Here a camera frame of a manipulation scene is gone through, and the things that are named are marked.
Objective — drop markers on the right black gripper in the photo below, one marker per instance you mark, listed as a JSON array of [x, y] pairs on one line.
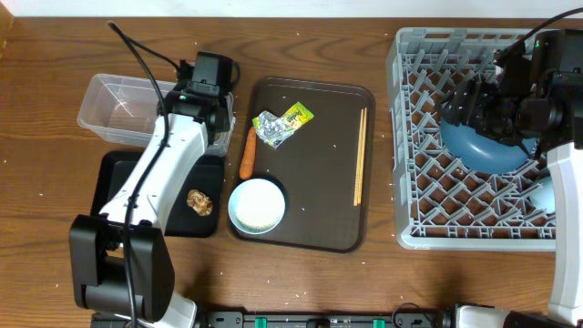
[[476, 97]]

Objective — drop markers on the dark blue plate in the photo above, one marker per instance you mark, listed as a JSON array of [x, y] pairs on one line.
[[480, 153]]

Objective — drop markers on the small blue cup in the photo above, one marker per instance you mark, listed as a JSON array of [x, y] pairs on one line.
[[543, 198]]

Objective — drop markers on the yellow green snack wrapper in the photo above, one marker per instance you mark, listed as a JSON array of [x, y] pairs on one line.
[[274, 130]]

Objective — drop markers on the orange carrot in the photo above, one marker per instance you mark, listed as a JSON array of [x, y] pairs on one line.
[[249, 153]]

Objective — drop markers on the light blue rice bowl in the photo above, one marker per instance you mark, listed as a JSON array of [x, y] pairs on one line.
[[256, 206]]

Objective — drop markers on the brown food scrap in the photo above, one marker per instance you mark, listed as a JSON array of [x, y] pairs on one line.
[[200, 202]]

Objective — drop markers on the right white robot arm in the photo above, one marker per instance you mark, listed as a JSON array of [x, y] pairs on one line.
[[538, 97]]

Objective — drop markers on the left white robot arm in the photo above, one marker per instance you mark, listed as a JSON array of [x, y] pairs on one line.
[[119, 258]]

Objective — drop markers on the grey dishwasher rack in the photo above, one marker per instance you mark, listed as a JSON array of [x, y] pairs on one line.
[[439, 202]]

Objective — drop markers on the black waste bin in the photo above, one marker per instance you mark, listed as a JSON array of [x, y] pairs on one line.
[[206, 176]]

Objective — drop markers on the dark brown serving tray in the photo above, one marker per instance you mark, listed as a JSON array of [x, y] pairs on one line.
[[315, 167]]

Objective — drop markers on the clear plastic bin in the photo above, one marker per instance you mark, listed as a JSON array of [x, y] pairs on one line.
[[120, 109]]

